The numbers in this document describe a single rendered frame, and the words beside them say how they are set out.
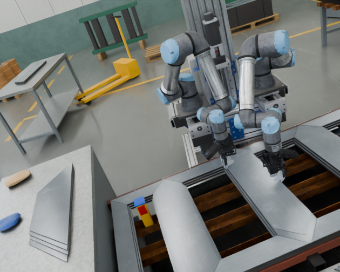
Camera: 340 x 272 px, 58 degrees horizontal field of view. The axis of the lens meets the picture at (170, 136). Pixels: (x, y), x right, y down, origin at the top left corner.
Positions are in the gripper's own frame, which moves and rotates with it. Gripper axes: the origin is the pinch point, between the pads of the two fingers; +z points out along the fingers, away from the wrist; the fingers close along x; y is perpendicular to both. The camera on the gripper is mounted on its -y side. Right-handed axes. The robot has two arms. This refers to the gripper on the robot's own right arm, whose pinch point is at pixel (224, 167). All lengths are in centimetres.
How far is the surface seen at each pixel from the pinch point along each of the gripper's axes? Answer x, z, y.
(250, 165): -6.1, 0.7, 12.7
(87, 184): 6, -19, -74
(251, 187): -21.7, 0.7, 5.0
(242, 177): -12.4, 0.7, 4.4
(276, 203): -37.5, 0.6, 9.7
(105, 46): 749, 57, -48
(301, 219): -51, 1, 14
